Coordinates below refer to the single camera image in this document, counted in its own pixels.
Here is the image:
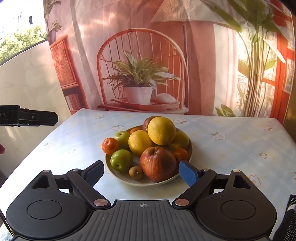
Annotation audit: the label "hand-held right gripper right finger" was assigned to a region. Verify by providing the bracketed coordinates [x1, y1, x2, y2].
[172, 160, 252, 210]

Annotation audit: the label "large yellow lemon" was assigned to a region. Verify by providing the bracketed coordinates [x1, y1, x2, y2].
[128, 130, 155, 156]

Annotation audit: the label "black dotted glove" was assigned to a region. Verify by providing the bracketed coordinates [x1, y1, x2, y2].
[273, 194, 296, 241]

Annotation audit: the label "orange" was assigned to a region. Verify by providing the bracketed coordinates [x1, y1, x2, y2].
[102, 137, 119, 155]

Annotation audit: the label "floral checked tablecloth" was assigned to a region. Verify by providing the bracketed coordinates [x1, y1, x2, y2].
[0, 108, 296, 241]

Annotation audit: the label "yellow grapefruit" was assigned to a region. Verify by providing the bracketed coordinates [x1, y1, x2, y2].
[147, 116, 177, 146]

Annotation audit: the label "red apple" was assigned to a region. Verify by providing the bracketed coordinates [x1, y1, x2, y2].
[140, 146, 177, 182]
[142, 115, 161, 132]

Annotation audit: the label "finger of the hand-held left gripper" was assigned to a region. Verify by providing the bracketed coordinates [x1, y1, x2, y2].
[20, 108, 58, 127]

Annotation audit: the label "light green apple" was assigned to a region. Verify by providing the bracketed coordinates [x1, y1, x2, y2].
[115, 131, 131, 150]

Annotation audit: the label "white building outside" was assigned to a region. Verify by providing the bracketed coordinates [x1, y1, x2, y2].
[0, 8, 44, 35]

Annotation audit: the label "dark green apple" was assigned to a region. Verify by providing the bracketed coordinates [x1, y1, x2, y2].
[110, 149, 133, 172]

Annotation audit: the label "white fluffy cloth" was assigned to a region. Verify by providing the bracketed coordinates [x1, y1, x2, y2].
[0, 223, 13, 241]

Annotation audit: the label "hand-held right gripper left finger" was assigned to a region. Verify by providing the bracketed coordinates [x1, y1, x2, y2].
[31, 160, 111, 210]

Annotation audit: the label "yellow round citrus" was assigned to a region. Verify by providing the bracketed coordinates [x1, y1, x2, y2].
[169, 131, 190, 151]

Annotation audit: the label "green trees outside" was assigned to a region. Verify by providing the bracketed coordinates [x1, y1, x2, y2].
[0, 24, 48, 64]

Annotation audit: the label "printed backdrop cloth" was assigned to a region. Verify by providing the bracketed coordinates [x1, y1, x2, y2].
[43, 0, 296, 121]

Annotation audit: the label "beige round plate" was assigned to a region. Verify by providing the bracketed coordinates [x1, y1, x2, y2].
[105, 126, 193, 185]

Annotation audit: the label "brown kiwi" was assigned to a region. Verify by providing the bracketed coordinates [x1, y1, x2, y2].
[129, 166, 144, 179]

